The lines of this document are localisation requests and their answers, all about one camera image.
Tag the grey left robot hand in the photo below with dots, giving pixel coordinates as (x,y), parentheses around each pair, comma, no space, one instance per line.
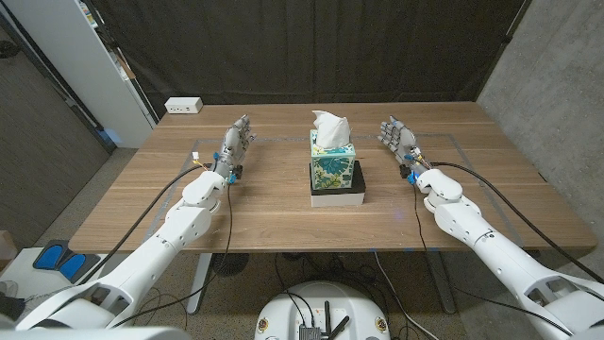
(231,141)

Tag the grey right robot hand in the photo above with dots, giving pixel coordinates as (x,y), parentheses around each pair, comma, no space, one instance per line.
(401,139)

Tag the white tissue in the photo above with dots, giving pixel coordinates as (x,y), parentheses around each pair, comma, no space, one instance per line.
(330,130)

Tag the teal floral tissue box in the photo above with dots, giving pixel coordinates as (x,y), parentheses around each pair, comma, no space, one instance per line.
(332,170)

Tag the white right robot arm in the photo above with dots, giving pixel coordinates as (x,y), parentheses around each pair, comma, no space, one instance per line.
(495,250)

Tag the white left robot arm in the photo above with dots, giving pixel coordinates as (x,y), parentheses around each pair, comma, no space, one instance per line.
(141,269)

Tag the blue left wrist connector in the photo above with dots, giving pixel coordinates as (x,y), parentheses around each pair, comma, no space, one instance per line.
(232,179)

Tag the blue wrist connector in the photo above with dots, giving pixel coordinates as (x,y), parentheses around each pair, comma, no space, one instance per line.
(232,179)
(413,178)

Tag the blue right wrist connector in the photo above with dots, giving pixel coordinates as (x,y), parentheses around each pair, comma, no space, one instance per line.
(413,178)

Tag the white power strip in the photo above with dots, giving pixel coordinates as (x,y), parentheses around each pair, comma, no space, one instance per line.
(183,105)

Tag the black curtain backdrop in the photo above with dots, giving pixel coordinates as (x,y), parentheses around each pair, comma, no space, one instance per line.
(307,47)

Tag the black round perforated disc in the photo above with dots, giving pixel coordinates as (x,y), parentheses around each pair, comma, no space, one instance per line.
(229,264)

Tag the white table leg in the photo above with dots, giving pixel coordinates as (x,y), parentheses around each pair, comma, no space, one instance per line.
(200,278)

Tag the dark metal curtain pole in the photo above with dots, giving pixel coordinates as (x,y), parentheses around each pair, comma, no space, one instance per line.
(507,38)

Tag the grey table leg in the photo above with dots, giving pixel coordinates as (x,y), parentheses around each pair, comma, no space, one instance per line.
(441,283)

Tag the white shelf cabinet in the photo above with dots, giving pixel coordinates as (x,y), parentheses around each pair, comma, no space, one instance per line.
(80,61)

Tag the white robot torso base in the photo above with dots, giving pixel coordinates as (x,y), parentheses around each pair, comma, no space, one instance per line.
(330,297)

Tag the blue foot pedal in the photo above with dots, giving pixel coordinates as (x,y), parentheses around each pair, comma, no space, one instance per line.
(48,256)
(72,266)

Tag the white floor board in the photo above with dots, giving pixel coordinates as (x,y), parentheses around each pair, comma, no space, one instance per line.
(28,278)

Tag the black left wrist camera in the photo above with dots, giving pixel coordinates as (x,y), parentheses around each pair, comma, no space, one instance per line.
(238,171)

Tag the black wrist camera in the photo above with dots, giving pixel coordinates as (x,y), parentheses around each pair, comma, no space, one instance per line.
(238,171)
(404,171)

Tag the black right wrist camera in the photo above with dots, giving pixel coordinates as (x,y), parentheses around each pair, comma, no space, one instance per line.
(404,171)

